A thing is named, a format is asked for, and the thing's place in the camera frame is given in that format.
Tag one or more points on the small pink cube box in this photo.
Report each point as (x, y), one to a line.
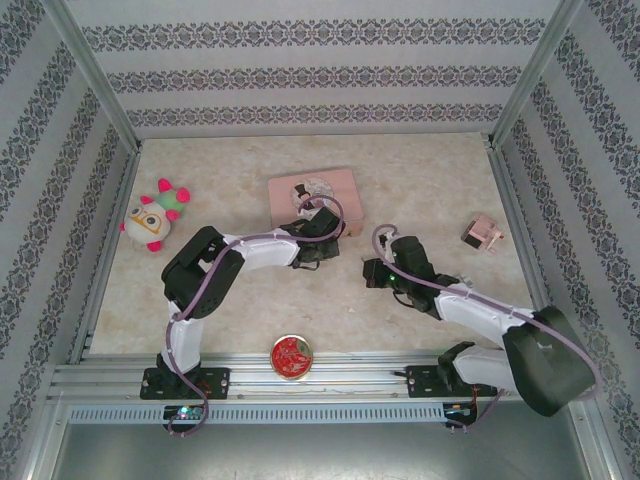
(481, 232)

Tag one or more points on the aluminium frame post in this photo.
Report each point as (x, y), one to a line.
(95, 80)
(530, 80)

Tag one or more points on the aluminium profile rail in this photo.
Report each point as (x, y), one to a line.
(350, 380)

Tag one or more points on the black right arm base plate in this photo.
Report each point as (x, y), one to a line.
(425, 382)

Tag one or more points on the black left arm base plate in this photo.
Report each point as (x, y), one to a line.
(215, 382)

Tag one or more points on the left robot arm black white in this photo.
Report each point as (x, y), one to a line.
(200, 280)

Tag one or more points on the white plush toy pink spikes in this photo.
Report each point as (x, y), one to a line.
(145, 225)

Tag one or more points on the red round tin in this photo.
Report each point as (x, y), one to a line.
(292, 357)

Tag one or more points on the circuit board with green light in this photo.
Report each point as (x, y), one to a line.
(185, 412)

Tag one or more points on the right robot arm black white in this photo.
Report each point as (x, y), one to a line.
(545, 365)

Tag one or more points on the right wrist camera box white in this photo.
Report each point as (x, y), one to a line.
(385, 245)

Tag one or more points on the pink tin box with couple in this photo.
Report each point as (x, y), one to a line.
(345, 195)

